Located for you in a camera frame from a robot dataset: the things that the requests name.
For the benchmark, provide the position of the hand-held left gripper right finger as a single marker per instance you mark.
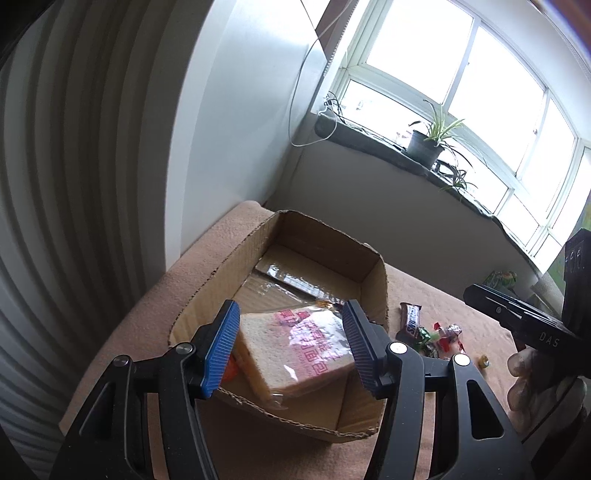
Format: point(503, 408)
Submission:
point(360, 341)

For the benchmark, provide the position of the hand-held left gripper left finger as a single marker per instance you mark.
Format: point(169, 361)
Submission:
point(221, 350)

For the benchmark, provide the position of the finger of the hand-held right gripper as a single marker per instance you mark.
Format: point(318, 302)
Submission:
point(485, 300)

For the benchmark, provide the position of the silver candy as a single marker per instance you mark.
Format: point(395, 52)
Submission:
point(455, 329)

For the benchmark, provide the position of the brown chocolate bar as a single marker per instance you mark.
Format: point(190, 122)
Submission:
point(410, 321)

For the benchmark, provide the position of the red candy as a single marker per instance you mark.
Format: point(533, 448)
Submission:
point(445, 345)

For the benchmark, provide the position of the yellow candy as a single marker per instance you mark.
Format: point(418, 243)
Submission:
point(483, 361)

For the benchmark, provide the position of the green candy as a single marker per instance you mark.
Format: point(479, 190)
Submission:
point(422, 334)

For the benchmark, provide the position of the sliced bread packet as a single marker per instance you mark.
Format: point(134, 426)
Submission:
point(286, 350)

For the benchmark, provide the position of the cardboard box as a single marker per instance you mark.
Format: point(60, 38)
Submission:
point(318, 249)

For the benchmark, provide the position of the person's right hand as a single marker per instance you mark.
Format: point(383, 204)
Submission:
point(526, 378)

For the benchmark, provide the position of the orange jelly cup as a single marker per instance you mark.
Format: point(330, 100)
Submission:
point(231, 369)

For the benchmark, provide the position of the green patterned cloth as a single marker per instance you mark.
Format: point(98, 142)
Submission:
point(501, 278)

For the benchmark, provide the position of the clear plastic packet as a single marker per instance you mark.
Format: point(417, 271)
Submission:
point(295, 281)

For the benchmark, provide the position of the small spider plant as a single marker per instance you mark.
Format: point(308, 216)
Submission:
point(455, 177)

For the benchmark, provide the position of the potted spider plant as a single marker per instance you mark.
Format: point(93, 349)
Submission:
point(422, 147)

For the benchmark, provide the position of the grey pleated curtain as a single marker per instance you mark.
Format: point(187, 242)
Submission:
point(69, 184)

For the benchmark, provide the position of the white cabinet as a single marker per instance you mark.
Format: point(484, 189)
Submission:
point(231, 115)

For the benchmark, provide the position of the white framed window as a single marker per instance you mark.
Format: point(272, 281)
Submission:
point(415, 32)

